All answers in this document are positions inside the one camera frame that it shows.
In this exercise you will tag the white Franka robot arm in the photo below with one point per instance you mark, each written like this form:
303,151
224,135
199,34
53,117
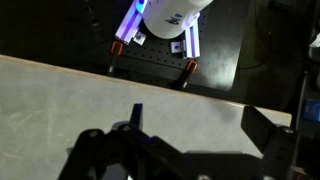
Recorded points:
173,16

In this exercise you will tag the small metal corner bracket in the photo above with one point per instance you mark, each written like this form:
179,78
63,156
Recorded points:
139,38
176,47

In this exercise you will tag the aluminium extrusion rail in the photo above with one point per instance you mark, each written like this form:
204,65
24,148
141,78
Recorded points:
128,26
192,40

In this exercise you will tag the blue tissue box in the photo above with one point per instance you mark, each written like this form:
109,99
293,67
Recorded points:
312,110

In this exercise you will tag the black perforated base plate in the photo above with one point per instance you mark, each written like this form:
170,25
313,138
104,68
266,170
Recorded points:
216,50

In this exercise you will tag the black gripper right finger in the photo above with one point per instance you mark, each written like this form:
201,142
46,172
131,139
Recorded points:
258,126

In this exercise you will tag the black camera stand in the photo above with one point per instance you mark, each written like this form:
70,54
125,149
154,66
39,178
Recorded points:
299,100

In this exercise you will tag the black orange bar clamp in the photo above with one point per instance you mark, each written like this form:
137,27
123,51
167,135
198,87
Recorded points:
186,77
113,62

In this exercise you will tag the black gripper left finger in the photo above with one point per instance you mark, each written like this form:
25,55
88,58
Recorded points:
136,116

